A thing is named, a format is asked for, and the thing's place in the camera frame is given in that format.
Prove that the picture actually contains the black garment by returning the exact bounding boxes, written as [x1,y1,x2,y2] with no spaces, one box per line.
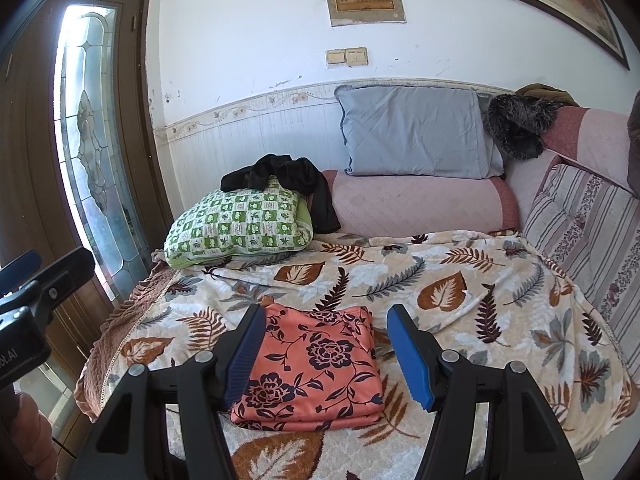
[220,154,342,235]

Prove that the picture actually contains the pink fringed bedspread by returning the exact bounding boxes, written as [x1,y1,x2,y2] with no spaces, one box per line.
[74,262,183,423]

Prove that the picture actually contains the orange floral garment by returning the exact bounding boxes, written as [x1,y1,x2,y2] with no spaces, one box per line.
[230,296,385,433]

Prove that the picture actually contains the dark furry garment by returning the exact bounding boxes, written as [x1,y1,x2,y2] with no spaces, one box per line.
[487,94,558,162]

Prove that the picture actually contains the olive brown garment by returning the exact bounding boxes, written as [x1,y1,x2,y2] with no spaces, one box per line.
[515,83,581,108]

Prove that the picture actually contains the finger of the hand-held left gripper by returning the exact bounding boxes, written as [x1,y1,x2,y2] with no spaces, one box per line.
[0,249,43,297]
[27,246,96,328]

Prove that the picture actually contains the green checked pillow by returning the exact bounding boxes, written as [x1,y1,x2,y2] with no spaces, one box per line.
[152,175,315,269]

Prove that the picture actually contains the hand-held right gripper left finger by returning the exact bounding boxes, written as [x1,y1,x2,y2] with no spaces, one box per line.
[67,302,267,480]

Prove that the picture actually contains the grey pillow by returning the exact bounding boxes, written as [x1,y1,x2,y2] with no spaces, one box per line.
[334,85,505,180]

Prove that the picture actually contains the striped floral cushion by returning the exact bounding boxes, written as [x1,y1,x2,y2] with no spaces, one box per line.
[521,162,640,361]

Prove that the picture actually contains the leaf print blanket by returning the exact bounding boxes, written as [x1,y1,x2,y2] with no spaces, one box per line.
[100,230,633,480]

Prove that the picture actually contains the wooden stained glass door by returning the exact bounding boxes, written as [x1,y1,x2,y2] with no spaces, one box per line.
[0,0,173,441]

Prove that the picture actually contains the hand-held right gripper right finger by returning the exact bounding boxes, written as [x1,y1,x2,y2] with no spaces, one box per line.
[386,304,586,480]

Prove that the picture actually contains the framed wall plaque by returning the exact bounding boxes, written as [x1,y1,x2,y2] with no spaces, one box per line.
[324,0,406,27]

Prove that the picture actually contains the pink sofa backrest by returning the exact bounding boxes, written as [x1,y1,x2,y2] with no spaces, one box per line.
[502,105,640,221]

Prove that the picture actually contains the dark brown cloth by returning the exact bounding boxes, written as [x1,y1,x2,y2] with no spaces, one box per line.
[627,110,640,188]

